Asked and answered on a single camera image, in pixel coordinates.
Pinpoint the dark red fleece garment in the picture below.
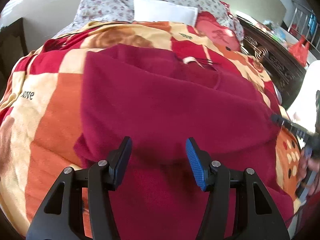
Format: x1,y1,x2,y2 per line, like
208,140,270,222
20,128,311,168
74,44,293,239

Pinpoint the person's right hand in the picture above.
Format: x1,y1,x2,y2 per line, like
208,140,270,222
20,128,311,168
296,147,319,202

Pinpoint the carved dark wooden headboard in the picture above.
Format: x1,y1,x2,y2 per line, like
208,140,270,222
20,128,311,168
238,17,306,109

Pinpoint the red plastic bag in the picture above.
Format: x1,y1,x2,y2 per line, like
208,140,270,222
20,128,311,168
289,35,310,67

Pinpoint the orange red patterned blanket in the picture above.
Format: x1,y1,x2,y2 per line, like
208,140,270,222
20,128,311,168
1,22,300,236

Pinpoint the metal rack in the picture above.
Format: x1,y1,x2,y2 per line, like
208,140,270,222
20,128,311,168
287,0,319,54

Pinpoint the red heart-shaped cushion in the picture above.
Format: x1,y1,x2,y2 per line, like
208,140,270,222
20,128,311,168
195,11,240,51

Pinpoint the dark wooden side table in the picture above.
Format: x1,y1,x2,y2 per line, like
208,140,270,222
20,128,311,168
1,18,28,93

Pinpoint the white pillow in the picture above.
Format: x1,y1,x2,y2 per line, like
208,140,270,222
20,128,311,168
133,0,198,27

